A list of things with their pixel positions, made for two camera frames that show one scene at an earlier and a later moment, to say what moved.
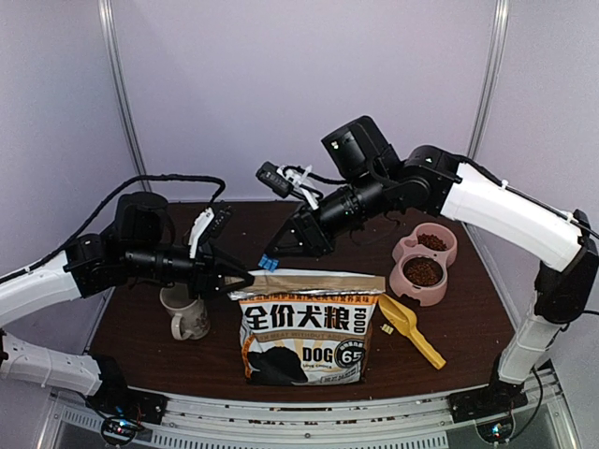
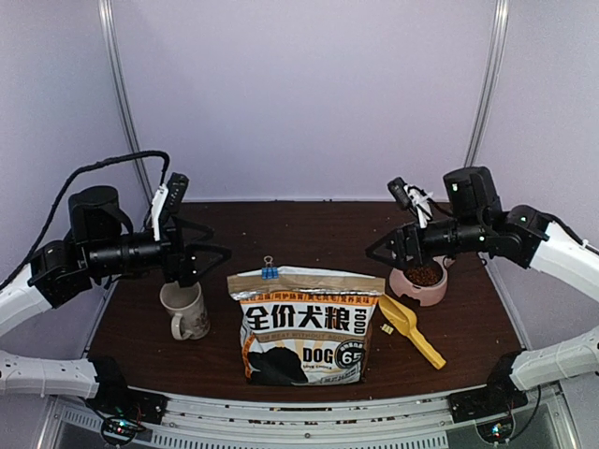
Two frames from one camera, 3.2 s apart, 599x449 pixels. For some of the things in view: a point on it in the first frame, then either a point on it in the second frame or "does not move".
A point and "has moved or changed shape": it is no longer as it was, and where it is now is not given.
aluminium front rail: [312, 417] does not move
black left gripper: [206, 270] -> [180, 267]
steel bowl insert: [422, 271] does not move
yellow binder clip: [387, 328] does not move
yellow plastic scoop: [404, 319] does not move
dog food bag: [302, 326] does not move
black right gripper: [314, 240] -> [398, 237]
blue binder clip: [269, 264] has moved or changed shape
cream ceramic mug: [190, 316] does not move
